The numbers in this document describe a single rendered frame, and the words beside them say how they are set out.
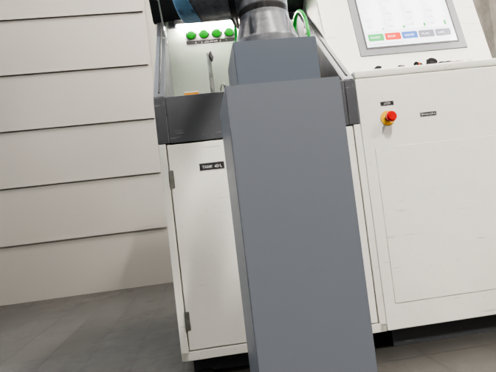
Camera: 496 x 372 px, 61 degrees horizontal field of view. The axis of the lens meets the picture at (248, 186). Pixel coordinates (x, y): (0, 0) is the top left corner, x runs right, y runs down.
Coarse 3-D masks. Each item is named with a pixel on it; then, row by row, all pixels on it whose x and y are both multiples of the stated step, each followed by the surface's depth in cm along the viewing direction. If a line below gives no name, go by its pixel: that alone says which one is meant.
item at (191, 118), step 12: (180, 96) 143; (192, 96) 143; (204, 96) 143; (216, 96) 144; (168, 108) 142; (180, 108) 142; (192, 108) 143; (204, 108) 143; (216, 108) 143; (168, 120) 142; (180, 120) 142; (192, 120) 143; (204, 120) 143; (216, 120) 143; (180, 132) 142; (192, 132) 142; (204, 132) 143; (216, 132) 143
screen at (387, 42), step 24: (360, 0) 183; (384, 0) 183; (408, 0) 184; (432, 0) 185; (360, 24) 179; (384, 24) 180; (408, 24) 180; (432, 24) 181; (456, 24) 182; (360, 48) 176; (384, 48) 177; (408, 48) 177; (432, 48) 178; (456, 48) 179
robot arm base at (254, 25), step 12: (240, 12) 97; (252, 12) 94; (264, 12) 93; (276, 12) 93; (288, 12) 98; (240, 24) 97; (252, 24) 93; (264, 24) 92; (276, 24) 92; (288, 24) 95; (240, 36) 95; (252, 36) 92; (264, 36) 91; (276, 36) 91; (288, 36) 92
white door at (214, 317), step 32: (352, 128) 147; (192, 160) 142; (224, 160) 143; (352, 160) 147; (192, 192) 141; (224, 192) 142; (192, 224) 141; (224, 224) 142; (192, 256) 140; (224, 256) 141; (192, 288) 140; (224, 288) 141; (192, 320) 139; (224, 320) 140
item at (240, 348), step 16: (176, 144) 144; (160, 160) 141; (368, 192) 147; (368, 208) 146; (368, 224) 146; (176, 240) 142; (368, 240) 146; (176, 256) 140; (176, 272) 140; (176, 288) 139; (176, 304) 139; (384, 320) 145; (192, 352) 139; (208, 352) 139; (224, 352) 140; (240, 352) 140; (208, 368) 144
